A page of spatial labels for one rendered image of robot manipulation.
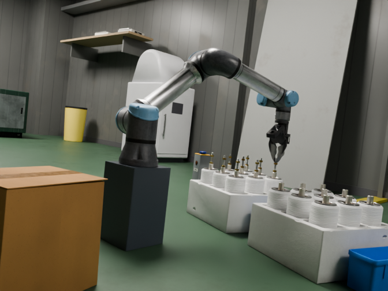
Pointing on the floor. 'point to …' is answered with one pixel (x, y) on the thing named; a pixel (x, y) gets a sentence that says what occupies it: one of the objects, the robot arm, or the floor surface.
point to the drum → (74, 123)
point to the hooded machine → (170, 111)
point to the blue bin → (368, 269)
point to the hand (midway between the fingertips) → (275, 159)
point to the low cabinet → (13, 113)
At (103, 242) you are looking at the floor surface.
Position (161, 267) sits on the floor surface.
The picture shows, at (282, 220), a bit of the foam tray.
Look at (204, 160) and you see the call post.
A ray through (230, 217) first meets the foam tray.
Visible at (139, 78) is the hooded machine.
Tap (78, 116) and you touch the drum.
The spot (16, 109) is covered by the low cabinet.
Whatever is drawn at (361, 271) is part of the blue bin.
